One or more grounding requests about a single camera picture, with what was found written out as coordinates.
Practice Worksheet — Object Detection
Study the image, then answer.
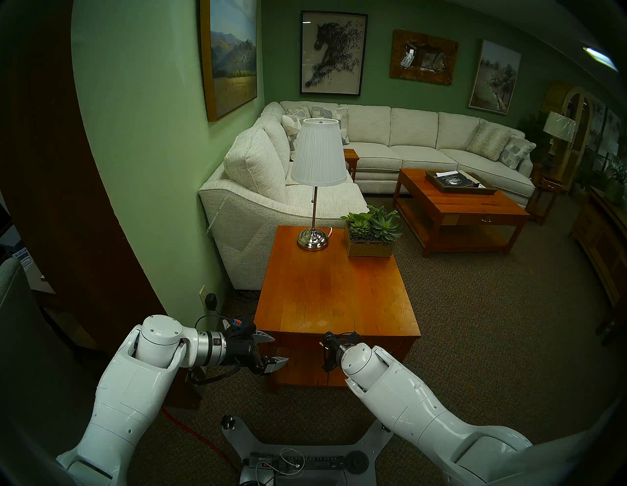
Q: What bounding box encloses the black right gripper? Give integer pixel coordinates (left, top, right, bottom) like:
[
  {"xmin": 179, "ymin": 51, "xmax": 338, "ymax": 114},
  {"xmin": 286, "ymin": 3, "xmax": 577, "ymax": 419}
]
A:
[{"xmin": 321, "ymin": 332, "xmax": 363, "ymax": 373}]

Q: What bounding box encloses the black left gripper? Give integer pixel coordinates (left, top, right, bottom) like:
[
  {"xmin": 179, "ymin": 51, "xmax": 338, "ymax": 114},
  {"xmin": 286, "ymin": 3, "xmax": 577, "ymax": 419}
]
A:
[{"xmin": 225, "ymin": 331, "xmax": 289, "ymax": 377}]

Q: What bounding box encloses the wooden end table drawer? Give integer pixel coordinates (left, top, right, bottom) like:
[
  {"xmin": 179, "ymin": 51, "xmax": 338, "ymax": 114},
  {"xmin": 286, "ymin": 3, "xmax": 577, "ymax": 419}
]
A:
[{"xmin": 274, "ymin": 337, "xmax": 407, "ymax": 353}]

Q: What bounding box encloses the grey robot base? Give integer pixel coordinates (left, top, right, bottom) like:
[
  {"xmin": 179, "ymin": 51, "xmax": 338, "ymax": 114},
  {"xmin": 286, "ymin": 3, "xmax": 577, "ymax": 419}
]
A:
[{"xmin": 220, "ymin": 415, "xmax": 396, "ymax": 486}]

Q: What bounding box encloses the orange wooden end table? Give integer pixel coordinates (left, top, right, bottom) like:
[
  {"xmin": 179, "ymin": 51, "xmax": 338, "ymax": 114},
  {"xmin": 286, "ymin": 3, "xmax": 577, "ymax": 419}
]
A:
[{"xmin": 254, "ymin": 225, "xmax": 422, "ymax": 392}]

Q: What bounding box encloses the black power strip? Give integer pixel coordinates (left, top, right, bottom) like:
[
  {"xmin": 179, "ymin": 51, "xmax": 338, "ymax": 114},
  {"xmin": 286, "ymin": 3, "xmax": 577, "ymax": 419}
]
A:
[{"xmin": 250, "ymin": 453, "xmax": 346, "ymax": 471}]

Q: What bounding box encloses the succulent planter box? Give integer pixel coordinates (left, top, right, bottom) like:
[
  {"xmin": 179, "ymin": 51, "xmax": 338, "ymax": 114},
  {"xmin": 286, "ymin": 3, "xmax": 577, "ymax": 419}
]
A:
[{"xmin": 341, "ymin": 205, "xmax": 403, "ymax": 259}]

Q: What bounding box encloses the wooden coffee table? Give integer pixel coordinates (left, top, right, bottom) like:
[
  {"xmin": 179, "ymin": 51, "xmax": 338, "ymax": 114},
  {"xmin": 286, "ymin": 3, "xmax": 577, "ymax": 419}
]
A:
[{"xmin": 393, "ymin": 168, "xmax": 532, "ymax": 258}]

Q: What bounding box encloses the white shade chrome table lamp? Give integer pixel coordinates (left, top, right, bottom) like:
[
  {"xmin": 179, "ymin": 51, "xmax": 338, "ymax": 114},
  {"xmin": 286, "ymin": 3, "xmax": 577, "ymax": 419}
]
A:
[{"xmin": 290, "ymin": 118, "xmax": 347, "ymax": 252}]

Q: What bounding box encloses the dark hardcover book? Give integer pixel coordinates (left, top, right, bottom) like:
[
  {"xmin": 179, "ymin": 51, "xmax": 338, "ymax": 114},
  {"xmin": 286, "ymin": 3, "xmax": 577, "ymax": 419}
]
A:
[{"xmin": 437, "ymin": 171, "xmax": 478, "ymax": 188}]

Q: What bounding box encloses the dark wooden serving tray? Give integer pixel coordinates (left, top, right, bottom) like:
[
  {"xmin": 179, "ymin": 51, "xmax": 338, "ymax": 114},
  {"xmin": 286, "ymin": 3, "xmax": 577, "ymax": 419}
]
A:
[{"xmin": 425, "ymin": 170, "xmax": 498, "ymax": 195}]

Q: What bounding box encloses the grey patterned throw pillow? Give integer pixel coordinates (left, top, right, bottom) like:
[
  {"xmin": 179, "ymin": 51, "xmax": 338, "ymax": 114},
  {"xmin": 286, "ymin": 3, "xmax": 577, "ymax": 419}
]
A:
[
  {"xmin": 311, "ymin": 105, "xmax": 349, "ymax": 145},
  {"xmin": 499, "ymin": 135, "xmax": 537, "ymax": 170}
]

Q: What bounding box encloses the cream sectional sofa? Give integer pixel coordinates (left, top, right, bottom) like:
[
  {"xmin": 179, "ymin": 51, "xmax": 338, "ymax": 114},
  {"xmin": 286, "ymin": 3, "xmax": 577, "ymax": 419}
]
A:
[{"xmin": 198, "ymin": 100, "xmax": 537, "ymax": 291}]

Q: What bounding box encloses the labelled cardboard box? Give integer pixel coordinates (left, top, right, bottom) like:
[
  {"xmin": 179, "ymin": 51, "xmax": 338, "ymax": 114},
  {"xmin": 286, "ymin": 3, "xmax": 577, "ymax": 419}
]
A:
[{"xmin": 12, "ymin": 247, "xmax": 54, "ymax": 294}]

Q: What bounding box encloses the wooden sideboard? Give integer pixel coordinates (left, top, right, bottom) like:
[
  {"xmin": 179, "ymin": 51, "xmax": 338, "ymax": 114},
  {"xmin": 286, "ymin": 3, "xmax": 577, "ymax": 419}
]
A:
[{"xmin": 571, "ymin": 186, "xmax": 627, "ymax": 307}]

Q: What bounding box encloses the rustic wood framed mirror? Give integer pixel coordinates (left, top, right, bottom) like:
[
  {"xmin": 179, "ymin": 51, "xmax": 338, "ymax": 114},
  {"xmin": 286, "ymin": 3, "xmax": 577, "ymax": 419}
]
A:
[{"xmin": 390, "ymin": 29, "xmax": 459, "ymax": 86}]

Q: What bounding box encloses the dark green floor plant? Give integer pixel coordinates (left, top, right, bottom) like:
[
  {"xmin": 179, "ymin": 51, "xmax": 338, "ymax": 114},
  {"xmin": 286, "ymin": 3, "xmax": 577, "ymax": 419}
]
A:
[{"xmin": 519, "ymin": 113, "xmax": 550, "ymax": 163}]

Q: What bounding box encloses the black framed horse artwork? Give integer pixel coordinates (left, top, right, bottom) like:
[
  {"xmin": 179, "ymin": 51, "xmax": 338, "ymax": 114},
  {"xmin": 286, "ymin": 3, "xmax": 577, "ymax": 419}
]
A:
[{"xmin": 300, "ymin": 11, "xmax": 368, "ymax": 97}]

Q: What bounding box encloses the framed mountain landscape painting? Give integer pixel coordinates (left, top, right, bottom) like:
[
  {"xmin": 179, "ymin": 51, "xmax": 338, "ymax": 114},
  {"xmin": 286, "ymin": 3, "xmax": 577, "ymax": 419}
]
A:
[{"xmin": 198, "ymin": 0, "xmax": 259, "ymax": 122}]

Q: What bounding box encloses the framed tree landscape painting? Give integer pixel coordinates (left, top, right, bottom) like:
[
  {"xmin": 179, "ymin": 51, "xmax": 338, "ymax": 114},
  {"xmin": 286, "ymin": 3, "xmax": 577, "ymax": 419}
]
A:
[{"xmin": 468, "ymin": 39, "xmax": 522, "ymax": 116}]

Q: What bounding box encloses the wrapped shade table lamp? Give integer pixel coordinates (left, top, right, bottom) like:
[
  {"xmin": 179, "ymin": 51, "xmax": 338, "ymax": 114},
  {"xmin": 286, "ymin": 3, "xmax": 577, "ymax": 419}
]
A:
[{"xmin": 543, "ymin": 111, "xmax": 576, "ymax": 172}]

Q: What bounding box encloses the potted green plant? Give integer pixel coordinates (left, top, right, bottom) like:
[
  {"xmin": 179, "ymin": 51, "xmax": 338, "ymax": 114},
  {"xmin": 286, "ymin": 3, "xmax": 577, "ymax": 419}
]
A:
[{"xmin": 605, "ymin": 157, "xmax": 627, "ymax": 204}]

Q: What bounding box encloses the arched wooden cabinet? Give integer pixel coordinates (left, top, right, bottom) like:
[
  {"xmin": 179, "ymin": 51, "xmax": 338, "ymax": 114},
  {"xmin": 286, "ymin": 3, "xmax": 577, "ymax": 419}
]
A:
[{"xmin": 541, "ymin": 81, "xmax": 593, "ymax": 192}]

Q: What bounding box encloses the fluorescent ceiling light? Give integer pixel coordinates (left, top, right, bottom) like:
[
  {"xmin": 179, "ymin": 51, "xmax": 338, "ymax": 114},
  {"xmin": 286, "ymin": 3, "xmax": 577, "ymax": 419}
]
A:
[{"xmin": 583, "ymin": 46, "xmax": 618, "ymax": 72}]

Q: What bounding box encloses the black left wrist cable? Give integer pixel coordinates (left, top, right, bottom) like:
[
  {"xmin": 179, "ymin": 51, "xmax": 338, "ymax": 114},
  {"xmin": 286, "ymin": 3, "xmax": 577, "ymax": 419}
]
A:
[{"xmin": 188, "ymin": 315, "xmax": 243, "ymax": 386}]

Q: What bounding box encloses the white wire loop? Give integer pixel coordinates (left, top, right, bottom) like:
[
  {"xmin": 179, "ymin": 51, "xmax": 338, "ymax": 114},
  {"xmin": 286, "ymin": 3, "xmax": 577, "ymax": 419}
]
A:
[{"xmin": 278, "ymin": 447, "xmax": 305, "ymax": 476}]

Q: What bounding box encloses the red floor cable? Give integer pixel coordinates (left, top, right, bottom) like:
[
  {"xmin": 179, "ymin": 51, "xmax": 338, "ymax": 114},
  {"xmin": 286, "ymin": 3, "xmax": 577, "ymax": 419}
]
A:
[{"xmin": 162, "ymin": 409, "xmax": 238, "ymax": 471}]

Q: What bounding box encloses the pale framed wall picture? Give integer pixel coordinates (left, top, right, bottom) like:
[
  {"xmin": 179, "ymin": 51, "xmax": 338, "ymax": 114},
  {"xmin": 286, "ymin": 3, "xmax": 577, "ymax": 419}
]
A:
[
  {"xmin": 588, "ymin": 96, "xmax": 605, "ymax": 143},
  {"xmin": 603, "ymin": 108, "xmax": 622, "ymax": 152}
]

